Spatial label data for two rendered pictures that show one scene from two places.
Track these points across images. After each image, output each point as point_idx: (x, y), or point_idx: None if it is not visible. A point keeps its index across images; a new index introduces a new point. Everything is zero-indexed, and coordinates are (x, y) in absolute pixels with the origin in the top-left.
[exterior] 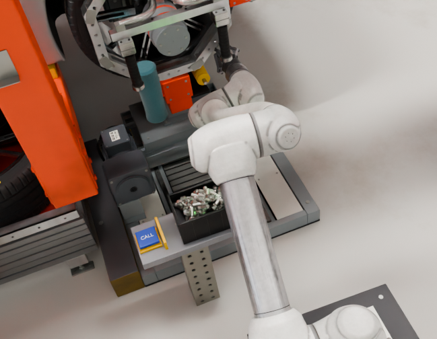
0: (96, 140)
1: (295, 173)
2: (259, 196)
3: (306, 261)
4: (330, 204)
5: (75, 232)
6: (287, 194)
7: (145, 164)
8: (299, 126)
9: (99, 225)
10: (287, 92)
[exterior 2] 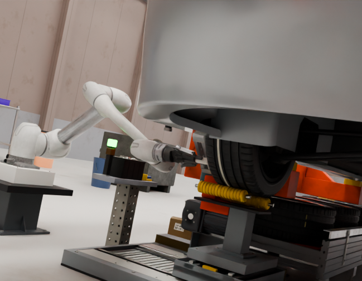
0: None
1: (99, 261)
2: (89, 110)
3: (58, 254)
4: (56, 270)
5: None
6: (96, 255)
7: (188, 199)
8: (85, 87)
9: None
10: None
